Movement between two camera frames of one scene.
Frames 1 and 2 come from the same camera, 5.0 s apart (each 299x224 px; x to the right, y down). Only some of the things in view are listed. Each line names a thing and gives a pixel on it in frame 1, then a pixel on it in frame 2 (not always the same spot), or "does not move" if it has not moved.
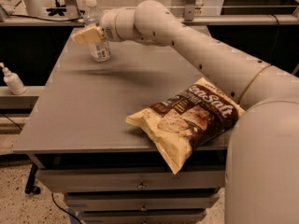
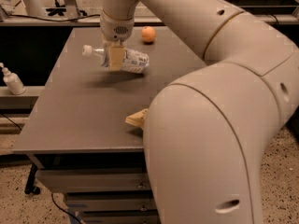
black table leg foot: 30,188 does not move
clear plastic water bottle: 98,51 -> 134,62
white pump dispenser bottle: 13,81 does not move
